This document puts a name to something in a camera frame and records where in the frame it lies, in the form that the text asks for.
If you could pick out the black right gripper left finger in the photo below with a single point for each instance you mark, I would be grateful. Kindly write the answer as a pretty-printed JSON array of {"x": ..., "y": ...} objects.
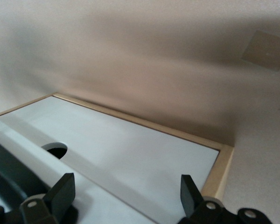
[{"x": 56, "y": 205}]

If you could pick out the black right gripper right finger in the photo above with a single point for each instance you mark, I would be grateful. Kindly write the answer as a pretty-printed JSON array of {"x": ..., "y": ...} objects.
[{"x": 200, "y": 210}]

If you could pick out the white-fronted wooden drawer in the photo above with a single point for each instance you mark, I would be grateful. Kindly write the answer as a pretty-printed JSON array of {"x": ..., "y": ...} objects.
[{"x": 130, "y": 151}]

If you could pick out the light wooden drawer cabinet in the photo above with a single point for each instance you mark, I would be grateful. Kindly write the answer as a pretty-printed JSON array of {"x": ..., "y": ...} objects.
[{"x": 224, "y": 168}]

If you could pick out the brown square tape patch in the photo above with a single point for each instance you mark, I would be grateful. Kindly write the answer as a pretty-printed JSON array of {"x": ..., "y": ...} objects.
[{"x": 266, "y": 51}]

